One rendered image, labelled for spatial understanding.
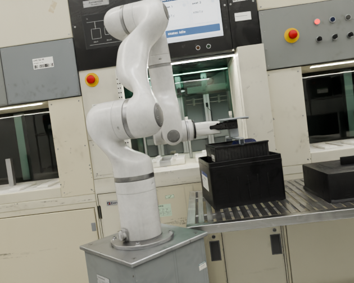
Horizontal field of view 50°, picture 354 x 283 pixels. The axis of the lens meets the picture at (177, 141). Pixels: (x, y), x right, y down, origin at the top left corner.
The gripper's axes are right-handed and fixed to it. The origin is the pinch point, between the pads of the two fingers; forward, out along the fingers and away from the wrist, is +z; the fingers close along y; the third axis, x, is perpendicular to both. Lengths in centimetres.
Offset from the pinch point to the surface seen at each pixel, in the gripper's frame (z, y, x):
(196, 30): -4, -29, 45
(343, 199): 27.8, 29.0, -28.8
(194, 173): -13.7, -30.6, -21.6
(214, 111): 17, -117, 8
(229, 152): -4.4, 10.6, -9.9
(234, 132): 0.3, 1.6, -3.3
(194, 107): 3, -119, 12
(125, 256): -44, 49, -30
